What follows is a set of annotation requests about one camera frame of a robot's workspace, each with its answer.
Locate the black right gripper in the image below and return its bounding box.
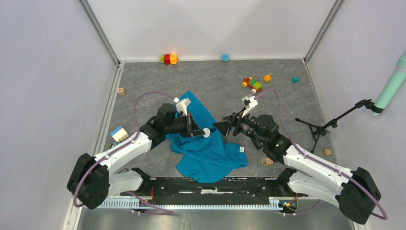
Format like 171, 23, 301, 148
213, 106, 267, 146

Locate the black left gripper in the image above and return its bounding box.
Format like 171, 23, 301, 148
165, 112, 205, 138

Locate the blue garment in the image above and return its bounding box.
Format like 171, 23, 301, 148
167, 91, 248, 183

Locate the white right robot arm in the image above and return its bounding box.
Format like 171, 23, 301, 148
213, 113, 382, 224

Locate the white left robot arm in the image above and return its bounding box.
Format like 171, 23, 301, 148
67, 98, 210, 209

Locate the colourful toy brick car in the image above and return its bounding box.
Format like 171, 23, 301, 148
242, 77, 262, 94

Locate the wooden cube near purple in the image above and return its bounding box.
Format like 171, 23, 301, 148
262, 157, 274, 166

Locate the orange toy brick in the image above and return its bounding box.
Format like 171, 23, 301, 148
263, 74, 272, 82

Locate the small blue dome toy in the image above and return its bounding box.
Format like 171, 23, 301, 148
220, 54, 230, 62

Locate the white blue toy block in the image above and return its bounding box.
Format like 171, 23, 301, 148
110, 126, 129, 143

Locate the red orange green toy stack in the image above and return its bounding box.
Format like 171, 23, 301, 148
160, 53, 178, 65

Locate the teal small cube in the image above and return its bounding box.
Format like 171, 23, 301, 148
292, 76, 299, 83

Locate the wooden cube left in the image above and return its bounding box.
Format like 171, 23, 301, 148
117, 87, 125, 96

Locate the black mini tripod stand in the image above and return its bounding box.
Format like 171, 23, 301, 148
295, 99, 383, 153

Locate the wooden cube right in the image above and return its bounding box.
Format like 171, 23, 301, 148
323, 149, 333, 156

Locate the mint green tube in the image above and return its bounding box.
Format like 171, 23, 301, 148
372, 52, 406, 116

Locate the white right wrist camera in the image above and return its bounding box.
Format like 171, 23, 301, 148
241, 95, 258, 117

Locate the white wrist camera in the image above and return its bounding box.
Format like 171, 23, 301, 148
173, 97, 191, 116
241, 95, 258, 117

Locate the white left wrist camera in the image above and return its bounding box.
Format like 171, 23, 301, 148
173, 97, 191, 116

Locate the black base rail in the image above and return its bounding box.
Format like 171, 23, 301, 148
132, 168, 305, 205

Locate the white cable comb strip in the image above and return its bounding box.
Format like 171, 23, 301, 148
98, 197, 283, 211

